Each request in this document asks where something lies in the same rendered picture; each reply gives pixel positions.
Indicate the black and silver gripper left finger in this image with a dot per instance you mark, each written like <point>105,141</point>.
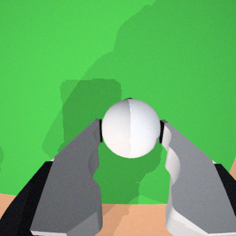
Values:
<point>62,198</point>

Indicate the white ball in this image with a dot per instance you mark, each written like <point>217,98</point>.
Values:
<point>131,128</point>

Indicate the green turf mat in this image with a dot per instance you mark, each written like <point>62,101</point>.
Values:
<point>64,63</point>

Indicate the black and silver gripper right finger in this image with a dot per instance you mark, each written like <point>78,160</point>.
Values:
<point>202,200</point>

